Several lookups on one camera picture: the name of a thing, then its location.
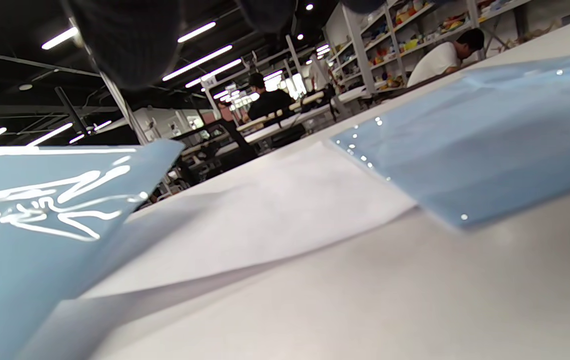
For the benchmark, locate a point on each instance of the black mesh office chair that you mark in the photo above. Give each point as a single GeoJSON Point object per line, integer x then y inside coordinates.
{"type": "Point", "coordinates": [229, 157]}

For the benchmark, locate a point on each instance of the white paper sheet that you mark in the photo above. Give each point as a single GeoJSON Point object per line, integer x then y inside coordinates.
{"type": "Point", "coordinates": [264, 225]}

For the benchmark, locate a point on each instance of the row of ceiling light strips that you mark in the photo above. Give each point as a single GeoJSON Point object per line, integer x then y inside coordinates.
{"type": "Point", "coordinates": [197, 62]}

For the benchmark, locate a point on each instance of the person's right hand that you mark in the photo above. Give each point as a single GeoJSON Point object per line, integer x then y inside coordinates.
{"type": "Point", "coordinates": [124, 40]}

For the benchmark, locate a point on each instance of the blue plastic snap folder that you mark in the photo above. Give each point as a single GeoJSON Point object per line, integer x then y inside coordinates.
{"type": "Point", "coordinates": [490, 140]}
{"type": "Point", "coordinates": [24, 280]}

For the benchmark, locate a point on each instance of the white shelving rack with items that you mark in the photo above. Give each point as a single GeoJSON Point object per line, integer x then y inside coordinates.
{"type": "Point", "coordinates": [360, 50]}

